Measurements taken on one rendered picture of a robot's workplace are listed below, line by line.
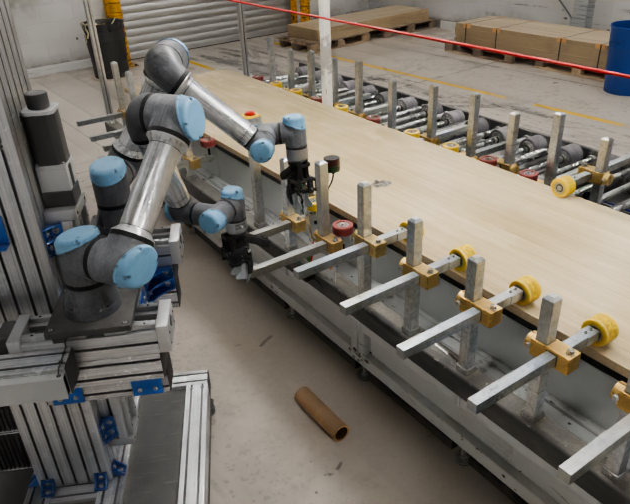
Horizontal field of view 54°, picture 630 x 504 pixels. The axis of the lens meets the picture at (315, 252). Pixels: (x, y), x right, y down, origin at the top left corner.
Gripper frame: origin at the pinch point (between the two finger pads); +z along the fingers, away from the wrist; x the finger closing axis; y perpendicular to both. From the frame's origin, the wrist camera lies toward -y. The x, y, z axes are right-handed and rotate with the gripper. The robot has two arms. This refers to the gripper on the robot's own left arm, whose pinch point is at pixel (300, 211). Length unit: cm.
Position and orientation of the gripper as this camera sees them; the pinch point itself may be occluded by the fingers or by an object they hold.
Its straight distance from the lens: 227.2
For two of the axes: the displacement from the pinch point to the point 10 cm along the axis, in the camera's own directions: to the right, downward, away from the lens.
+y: 5.3, 3.3, -7.8
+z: 0.9, 8.9, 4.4
